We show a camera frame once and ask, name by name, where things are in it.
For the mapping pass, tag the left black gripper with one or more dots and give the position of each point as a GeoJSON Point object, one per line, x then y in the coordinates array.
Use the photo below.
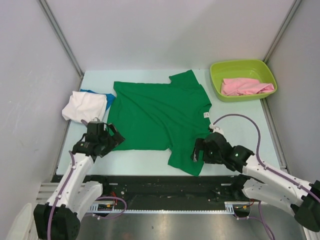
{"type": "Point", "coordinates": [118, 138]}

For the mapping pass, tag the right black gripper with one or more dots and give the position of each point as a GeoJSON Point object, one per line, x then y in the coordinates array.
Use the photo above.
{"type": "Point", "coordinates": [200, 144]}

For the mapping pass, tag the green t shirt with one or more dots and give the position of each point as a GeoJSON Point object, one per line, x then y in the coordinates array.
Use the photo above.
{"type": "Point", "coordinates": [161, 116]}

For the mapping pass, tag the lime green plastic basin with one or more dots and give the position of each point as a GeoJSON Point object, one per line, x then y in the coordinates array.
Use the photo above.
{"type": "Point", "coordinates": [238, 70]}

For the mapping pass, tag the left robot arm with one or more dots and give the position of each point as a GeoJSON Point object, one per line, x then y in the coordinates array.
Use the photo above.
{"type": "Point", "coordinates": [60, 217]}

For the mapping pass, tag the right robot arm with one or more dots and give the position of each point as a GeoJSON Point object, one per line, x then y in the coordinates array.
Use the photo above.
{"type": "Point", "coordinates": [260, 181]}

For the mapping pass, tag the blue t shirt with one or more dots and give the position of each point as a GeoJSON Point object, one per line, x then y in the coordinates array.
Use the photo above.
{"type": "Point", "coordinates": [109, 97]}

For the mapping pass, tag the white t shirt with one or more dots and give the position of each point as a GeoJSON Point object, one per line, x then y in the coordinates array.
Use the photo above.
{"type": "Point", "coordinates": [85, 106]}

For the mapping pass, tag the pink t shirt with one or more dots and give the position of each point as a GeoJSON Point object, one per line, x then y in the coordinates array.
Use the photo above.
{"type": "Point", "coordinates": [244, 87]}

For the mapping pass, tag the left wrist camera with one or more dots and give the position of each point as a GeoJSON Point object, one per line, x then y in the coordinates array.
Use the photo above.
{"type": "Point", "coordinates": [95, 120]}

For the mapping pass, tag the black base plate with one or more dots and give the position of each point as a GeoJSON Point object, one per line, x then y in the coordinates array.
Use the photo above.
{"type": "Point", "coordinates": [172, 193]}

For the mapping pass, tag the grey slotted cable duct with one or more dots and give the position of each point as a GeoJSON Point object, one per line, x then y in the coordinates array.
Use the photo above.
{"type": "Point", "coordinates": [227, 209]}

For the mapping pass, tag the aluminium rail left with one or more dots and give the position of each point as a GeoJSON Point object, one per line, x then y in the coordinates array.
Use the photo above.
{"type": "Point", "coordinates": [45, 192]}

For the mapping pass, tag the left aluminium frame post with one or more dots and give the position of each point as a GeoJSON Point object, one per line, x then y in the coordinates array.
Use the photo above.
{"type": "Point", "coordinates": [53, 22]}

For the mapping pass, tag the aluminium frame post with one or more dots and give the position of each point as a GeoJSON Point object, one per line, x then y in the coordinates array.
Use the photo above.
{"type": "Point", "coordinates": [281, 31]}
{"type": "Point", "coordinates": [53, 22]}

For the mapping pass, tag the right aluminium frame post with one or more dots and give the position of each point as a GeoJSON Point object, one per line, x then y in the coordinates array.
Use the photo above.
{"type": "Point", "coordinates": [281, 31]}

